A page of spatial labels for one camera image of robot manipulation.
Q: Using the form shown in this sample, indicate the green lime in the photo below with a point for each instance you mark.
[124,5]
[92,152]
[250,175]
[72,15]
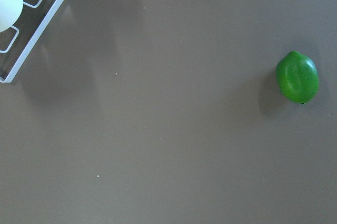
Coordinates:
[297,77]

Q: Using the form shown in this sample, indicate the pale blue cup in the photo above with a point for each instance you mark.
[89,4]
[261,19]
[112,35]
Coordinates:
[10,12]

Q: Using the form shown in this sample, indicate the white wire rack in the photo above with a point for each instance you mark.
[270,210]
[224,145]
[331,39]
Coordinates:
[18,40]

